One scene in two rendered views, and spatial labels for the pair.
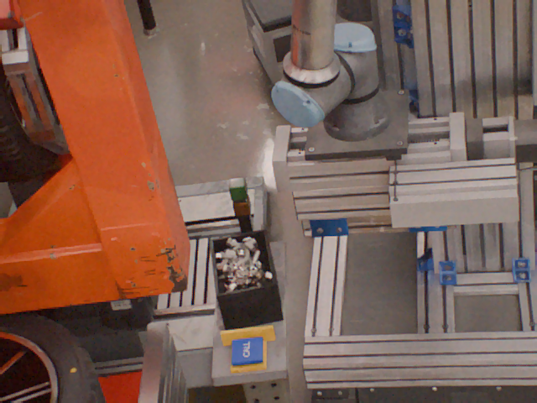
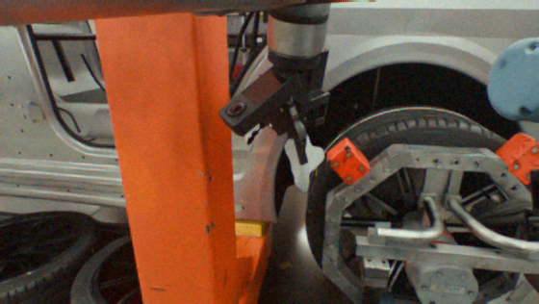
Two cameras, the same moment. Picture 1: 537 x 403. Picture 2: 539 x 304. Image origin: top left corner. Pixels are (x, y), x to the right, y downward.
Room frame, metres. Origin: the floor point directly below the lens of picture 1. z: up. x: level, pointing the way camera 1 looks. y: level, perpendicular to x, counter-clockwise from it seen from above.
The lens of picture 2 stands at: (2.25, -0.28, 1.38)
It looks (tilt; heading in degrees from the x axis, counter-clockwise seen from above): 20 degrees down; 92
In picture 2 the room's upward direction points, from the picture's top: straight up
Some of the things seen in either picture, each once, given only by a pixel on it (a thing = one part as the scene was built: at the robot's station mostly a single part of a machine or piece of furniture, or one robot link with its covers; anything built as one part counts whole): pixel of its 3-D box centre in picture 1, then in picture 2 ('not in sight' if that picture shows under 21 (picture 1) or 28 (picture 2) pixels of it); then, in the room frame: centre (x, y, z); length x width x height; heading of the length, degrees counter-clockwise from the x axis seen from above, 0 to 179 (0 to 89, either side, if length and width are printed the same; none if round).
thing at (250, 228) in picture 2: not in sight; (248, 220); (2.13, 0.79, 0.71); 0.14 x 0.14 x 0.05; 82
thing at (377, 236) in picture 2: not in sight; (406, 203); (2.53, 0.36, 1.03); 0.19 x 0.18 x 0.11; 82
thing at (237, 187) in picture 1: (237, 189); not in sight; (2.15, 0.06, 0.64); 0.04 x 0.04 x 0.04; 82
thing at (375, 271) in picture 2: not in sight; (372, 262); (2.45, 0.28, 0.93); 0.09 x 0.05 x 0.05; 82
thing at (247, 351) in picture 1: (247, 353); not in sight; (1.79, 0.11, 0.47); 0.07 x 0.07 x 0.02; 82
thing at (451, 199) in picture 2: not in sight; (504, 211); (2.73, 0.33, 1.03); 0.19 x 0.18 x 0.11; 82
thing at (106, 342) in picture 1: (80, 307); not in sight; (2.29, 0.54, 0.26); 0.42 x 0.18 x 0.35; 82
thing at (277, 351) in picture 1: (251, 308); not in sight; (1.96, 0.08, 0.44); 0.43 x 0.17 x 0.03; 172
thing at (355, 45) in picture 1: (346, 58); not in sight; (2.07, -0.23, 0.98); 0.13 x 0.12 x 0.14; 134
